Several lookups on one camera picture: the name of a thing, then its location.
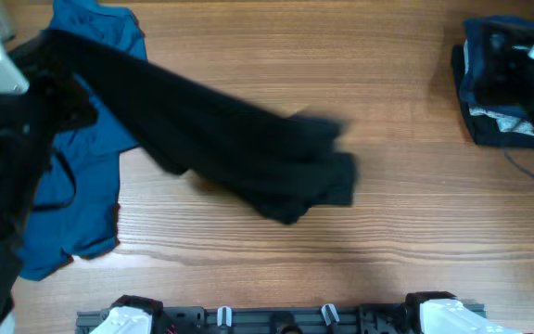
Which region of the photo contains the black t-shirt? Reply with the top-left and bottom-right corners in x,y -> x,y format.
11,29 -> 358,225

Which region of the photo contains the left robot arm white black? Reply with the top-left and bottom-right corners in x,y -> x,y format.
0,2 -> 97,333

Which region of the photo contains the teal blue t-shirt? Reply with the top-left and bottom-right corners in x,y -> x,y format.
17,0 -> 146,281

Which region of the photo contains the folded black garment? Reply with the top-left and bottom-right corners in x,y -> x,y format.
451,45 -> 534,149

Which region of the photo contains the folded grey garment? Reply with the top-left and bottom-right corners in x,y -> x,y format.
469,107 -> 534,136

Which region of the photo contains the folded navy blue garment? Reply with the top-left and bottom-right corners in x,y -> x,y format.
457,16 -> 534,120

